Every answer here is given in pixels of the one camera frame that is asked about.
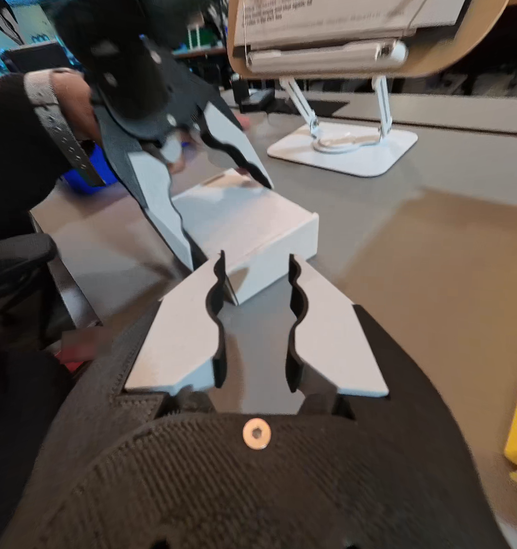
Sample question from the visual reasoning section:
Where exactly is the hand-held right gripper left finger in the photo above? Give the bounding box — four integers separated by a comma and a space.
124, 251, 228, 396

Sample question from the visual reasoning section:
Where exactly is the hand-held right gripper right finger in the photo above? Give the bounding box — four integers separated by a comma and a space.
285, 253, 390, 397

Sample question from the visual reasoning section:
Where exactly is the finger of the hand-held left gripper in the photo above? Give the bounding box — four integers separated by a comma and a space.
196, 101, 274, 190
127, 151, 195, 272

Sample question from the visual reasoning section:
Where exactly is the white cardboard mailer box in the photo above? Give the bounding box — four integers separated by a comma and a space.
170, 168, 320, 306

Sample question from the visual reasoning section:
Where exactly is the grey desk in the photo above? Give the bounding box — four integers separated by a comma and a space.
29, 88, 517, 549

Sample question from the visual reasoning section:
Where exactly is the black power adapter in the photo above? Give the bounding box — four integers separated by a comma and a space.
233, 79, 276, 113

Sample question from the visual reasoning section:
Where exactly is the black box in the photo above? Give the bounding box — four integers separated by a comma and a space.
1, 41, 72, 74

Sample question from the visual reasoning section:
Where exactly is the white instruction sheet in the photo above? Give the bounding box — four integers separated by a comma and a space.
233, 0, 469, 48

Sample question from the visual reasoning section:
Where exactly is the black chair armrest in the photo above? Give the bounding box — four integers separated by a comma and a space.
0, 234, 58, 301

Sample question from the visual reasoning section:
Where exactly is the person's dark sweater torso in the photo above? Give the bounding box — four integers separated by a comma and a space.
0, 343, 75, 549

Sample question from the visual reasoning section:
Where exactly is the grey wrist strap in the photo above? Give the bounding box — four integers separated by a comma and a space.
24, 69, 106, 187

